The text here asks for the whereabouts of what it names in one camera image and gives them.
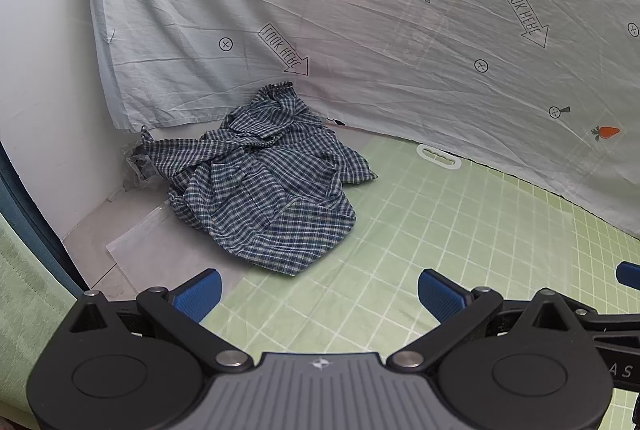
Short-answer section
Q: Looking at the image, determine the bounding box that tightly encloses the clear plastic bag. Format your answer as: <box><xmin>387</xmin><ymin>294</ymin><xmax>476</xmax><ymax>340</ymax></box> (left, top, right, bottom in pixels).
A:
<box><xmin>106</xmin><ymin>205</ymin><xmax>173</xmax><ymax>295</ymax></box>

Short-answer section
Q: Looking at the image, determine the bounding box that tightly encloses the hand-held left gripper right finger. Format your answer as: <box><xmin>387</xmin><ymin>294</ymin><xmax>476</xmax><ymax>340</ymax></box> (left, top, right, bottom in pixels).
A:
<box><xmin>386</xmin><ymin>269</ymin><xmax>598</xmax><ymax>372</ymax></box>

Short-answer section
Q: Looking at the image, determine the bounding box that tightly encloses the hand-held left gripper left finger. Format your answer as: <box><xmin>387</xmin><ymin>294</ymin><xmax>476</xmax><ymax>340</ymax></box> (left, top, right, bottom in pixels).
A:
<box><xmin>67</xmin><ymin>269</ymin><xmax>254</xmax><ymax>372</ymax></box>

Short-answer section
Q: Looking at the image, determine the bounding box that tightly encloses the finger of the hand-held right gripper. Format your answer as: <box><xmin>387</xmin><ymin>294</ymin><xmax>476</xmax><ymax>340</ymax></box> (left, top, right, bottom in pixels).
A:
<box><xmin>574</xmin><ymin>306</ymin><xmax>640</xmax><ymax>342</ymax></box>
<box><xmin>616</xmin><ymin>261</ymin><xmax>640</xmax><ymax>287</ymax></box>

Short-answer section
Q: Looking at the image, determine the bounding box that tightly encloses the blue plaid shirt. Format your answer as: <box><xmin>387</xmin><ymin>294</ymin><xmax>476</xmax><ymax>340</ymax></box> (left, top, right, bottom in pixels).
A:
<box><xmin>141</xmin><ymin>81</ymin><xmax>379</xmax><ymax>279</ymax></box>

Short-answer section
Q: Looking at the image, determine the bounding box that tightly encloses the crumpled clear plastic wrap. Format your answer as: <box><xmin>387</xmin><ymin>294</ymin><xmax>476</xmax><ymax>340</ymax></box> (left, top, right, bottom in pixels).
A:
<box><xmin>120</xmin><ymin>145</ymin><xmax>161</xmax><ymax>197</ymax></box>

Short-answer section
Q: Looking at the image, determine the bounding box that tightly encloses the green grid mat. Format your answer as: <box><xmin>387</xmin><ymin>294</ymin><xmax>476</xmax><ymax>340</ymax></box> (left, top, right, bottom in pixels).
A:
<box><xmin>200</xmin><ymin>135</ymin><xmax>640</xmax><ymax>430</ymax></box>

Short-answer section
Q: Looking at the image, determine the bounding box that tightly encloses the white printed sheet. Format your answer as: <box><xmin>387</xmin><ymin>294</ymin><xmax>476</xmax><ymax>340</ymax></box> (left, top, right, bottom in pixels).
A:
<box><xmin>75</xmin><ymin>0</ymin><xmax>640</xmax><ymax>241</ymax></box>

